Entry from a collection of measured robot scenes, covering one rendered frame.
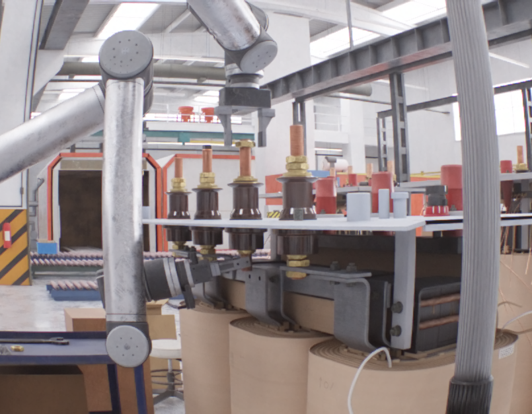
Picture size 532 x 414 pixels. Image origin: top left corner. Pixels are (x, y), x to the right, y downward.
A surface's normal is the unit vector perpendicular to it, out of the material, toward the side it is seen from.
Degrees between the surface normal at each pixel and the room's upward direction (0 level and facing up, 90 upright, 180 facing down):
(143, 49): 79
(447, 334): 90
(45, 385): 90
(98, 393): 90
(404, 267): 90
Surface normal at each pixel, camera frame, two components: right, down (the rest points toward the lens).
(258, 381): -0.78, -0.01
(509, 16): -0.91, 0.00
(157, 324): 0.41, -0.18
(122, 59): 0.14, -0.22
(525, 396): -0.29, -0.03
